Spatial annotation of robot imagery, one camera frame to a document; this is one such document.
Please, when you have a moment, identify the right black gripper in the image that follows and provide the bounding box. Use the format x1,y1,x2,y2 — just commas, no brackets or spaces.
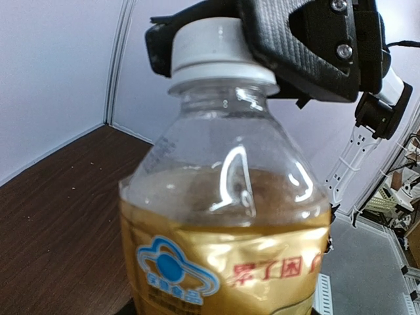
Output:
229,1,390,102

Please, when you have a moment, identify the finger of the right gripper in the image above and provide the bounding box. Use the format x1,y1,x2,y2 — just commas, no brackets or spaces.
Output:
145,1,209,78

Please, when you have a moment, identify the white tea bottle cap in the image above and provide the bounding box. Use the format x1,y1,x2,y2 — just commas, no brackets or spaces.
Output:
169,17,280,96

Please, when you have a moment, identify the amber tea bottle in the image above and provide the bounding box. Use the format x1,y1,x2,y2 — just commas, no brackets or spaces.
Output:
119,79,331,314

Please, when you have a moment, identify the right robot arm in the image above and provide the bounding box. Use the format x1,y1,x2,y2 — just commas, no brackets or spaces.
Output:
145,1,413,207

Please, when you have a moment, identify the left aluminium frame post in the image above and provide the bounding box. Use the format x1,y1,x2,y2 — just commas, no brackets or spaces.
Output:
103,0,137,125

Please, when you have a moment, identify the right black braided cable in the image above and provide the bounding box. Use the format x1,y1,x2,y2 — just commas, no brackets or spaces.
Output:
385,39,420,49

